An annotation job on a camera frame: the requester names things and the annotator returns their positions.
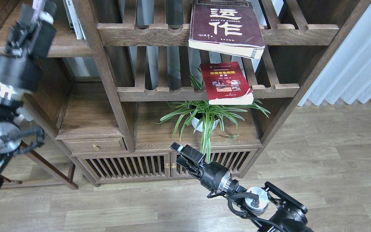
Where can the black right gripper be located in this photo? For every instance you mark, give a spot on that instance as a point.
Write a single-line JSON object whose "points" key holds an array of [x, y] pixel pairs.
{"points": [[212, 176]]}

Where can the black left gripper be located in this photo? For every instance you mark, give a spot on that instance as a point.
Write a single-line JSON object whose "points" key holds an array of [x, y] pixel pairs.
{"points": [[21, 72]]}

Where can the white lavender paperback book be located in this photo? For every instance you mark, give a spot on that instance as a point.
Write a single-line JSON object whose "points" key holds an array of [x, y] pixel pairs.
{"points": [[38, 5]]}

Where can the red paperback book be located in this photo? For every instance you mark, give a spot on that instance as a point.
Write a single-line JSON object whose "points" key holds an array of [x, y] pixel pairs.
{"points": [[225, 84]]}

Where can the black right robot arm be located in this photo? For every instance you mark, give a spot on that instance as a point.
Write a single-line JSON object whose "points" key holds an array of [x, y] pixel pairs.
{"points": [[269, 208]]}

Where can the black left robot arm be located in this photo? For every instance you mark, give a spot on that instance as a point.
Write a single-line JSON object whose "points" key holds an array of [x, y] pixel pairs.
{"points": [[13, 140]]}

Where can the white upright books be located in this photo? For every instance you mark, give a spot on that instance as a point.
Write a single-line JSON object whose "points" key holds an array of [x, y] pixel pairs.
{"points": [[73, 19]]}

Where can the white plant pot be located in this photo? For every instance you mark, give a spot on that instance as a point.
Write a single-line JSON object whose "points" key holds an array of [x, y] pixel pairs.
{"points": [[200, 127]]}

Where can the green spider plant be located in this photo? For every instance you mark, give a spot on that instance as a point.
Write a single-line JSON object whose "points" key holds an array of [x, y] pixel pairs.
{"points": [[211, 111]]}

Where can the dark wooden bookshelf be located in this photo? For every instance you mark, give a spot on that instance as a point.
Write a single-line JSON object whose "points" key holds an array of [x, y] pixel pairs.
{"points": [[101, 99]]}

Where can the dark red thick book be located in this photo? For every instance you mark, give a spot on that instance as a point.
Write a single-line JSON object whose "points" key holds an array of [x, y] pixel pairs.
{"points": [[226, 26]]}

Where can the white pleated curtain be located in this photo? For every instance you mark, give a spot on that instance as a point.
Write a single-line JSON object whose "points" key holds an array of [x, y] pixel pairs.
{"points": [[347, 76]]}

